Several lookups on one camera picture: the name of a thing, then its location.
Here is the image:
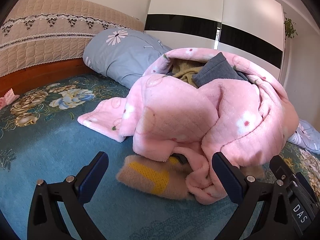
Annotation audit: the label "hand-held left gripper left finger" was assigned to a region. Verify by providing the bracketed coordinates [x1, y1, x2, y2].
[27, 151, 110, 240]

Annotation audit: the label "beige sweater with yellow pattern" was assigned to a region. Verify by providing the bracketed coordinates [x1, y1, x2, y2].
[117, 154, 265, 200]

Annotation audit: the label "blue floral pillow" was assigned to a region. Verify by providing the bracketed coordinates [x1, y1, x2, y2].
[83, 29, 173, 88]

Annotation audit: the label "white wardrobe with black stripe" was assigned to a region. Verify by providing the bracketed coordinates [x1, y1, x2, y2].
[144, 0, 285, 85]

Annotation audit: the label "teal floral bed blanket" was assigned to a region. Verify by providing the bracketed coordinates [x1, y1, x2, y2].
[0, 74, 320, 240]

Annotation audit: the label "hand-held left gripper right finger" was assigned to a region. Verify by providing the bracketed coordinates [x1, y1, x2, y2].
[211, 152, 295, 240]

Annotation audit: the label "blue floral quilt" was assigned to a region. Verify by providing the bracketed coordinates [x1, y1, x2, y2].
[287, 119, 320, 155]

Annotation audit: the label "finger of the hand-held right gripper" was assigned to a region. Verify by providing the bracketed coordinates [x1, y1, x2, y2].
[269, 154, 293, 185]

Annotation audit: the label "green hanging plant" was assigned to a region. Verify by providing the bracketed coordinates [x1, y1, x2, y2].
[284, 17, 298, 40]

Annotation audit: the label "pink floral fleece pajama pants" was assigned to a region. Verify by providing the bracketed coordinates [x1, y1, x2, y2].
[77, 47, 299, 205]

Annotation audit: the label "mustard knit sweater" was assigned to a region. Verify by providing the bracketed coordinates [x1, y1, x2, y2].
[166, 59, 208, 88]

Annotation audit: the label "small pink cloth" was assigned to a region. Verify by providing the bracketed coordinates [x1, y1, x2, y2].
[0, 89, 20, 109]

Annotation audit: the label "beige quilted headboard cover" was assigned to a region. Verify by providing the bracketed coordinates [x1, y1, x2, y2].
[0, 0, 145, 78]

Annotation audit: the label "wooden bed frame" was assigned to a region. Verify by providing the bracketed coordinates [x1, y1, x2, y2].
[0, 57, 97, 98]

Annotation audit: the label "grey garment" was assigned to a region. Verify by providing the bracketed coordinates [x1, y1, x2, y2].
[192, 52, 249, 88]

